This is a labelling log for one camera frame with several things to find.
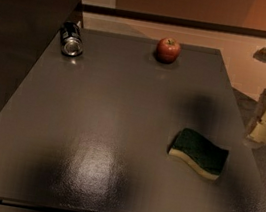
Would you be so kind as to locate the black pepsi can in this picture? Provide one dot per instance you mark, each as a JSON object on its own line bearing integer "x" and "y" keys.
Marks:
{"x": 71, "y": 44}

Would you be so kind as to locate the green yellow sponge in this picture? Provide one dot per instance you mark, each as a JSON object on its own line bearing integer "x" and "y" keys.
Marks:
{"x": 199, "y": 153}

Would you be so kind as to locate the red apple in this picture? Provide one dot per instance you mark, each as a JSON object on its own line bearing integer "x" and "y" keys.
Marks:
{"x": 167, "y": 50}

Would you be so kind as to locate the dark side counter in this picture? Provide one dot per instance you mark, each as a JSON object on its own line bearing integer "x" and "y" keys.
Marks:
{"x": 26, "y": 29}

